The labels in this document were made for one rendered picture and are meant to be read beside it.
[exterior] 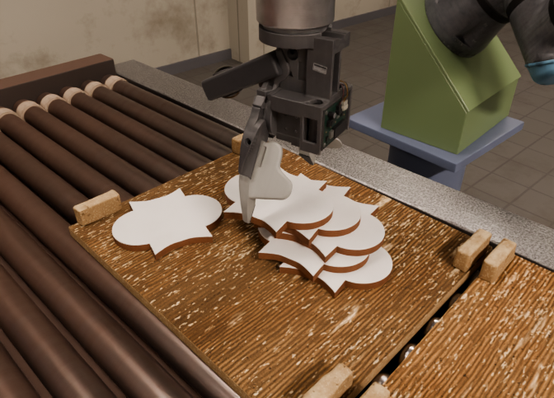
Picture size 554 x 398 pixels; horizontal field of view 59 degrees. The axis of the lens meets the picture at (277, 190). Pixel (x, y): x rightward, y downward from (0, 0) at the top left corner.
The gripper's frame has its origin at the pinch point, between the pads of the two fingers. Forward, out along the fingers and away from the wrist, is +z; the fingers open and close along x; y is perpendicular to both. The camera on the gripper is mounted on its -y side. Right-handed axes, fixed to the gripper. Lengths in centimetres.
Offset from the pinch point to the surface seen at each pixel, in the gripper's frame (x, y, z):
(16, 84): 12, -70, 5
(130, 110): 20, -47, 8
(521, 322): 0.2, 29.3, 6.2
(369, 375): -13.7, 18.5, 6.4
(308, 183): 4.4, 2.0, 0.7
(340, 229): -0.7, 9.0, 1.9
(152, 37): 211, -235, 70
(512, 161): 218, 13, 100
